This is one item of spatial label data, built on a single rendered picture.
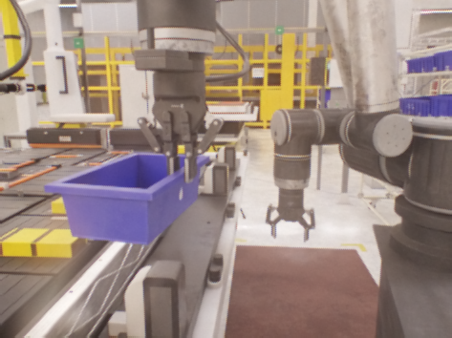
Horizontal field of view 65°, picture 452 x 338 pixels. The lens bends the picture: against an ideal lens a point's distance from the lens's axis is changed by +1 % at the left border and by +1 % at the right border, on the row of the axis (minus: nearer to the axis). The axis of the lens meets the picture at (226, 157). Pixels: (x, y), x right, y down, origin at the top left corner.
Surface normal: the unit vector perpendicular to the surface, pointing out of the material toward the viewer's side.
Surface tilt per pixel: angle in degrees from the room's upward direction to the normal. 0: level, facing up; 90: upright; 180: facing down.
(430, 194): 90
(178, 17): 90
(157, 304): 90
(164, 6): 90
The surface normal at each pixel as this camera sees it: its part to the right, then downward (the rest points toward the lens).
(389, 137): 0.23, 0.19
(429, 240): -0.72, 0.14
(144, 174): -0.25, 0.11
